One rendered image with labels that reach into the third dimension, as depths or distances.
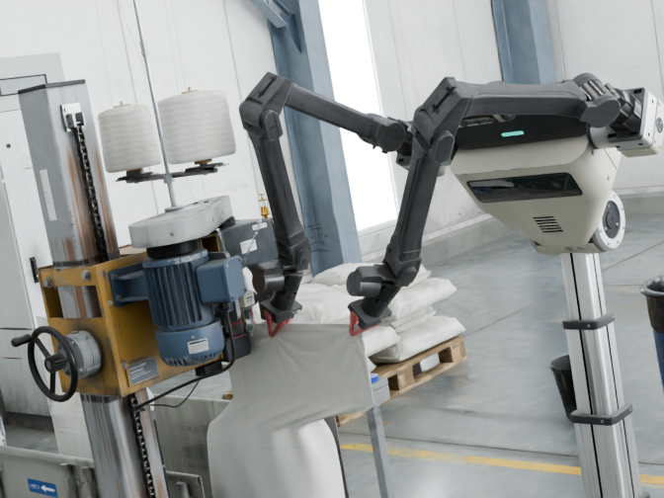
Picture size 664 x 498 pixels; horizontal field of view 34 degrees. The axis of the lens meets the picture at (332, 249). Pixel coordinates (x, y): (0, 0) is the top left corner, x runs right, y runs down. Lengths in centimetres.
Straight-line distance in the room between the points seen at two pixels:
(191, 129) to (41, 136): 35
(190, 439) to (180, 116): 148
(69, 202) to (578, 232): 123
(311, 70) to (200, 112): 604
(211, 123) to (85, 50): 513
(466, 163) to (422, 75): 749
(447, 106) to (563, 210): 63
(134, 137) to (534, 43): 857
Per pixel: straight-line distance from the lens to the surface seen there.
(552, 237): 286
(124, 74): 781
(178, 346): 250
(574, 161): 260
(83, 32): 767
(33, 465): 351
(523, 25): 1131
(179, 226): 244
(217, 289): 246
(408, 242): 243
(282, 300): 276
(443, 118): 222
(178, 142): 256
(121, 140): 276
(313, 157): 879
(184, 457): 380
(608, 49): 1116
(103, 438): 272
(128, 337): 262
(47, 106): 260
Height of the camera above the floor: 162
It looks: 8 degrees down
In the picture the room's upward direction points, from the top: 10 degrees counter-clockwise
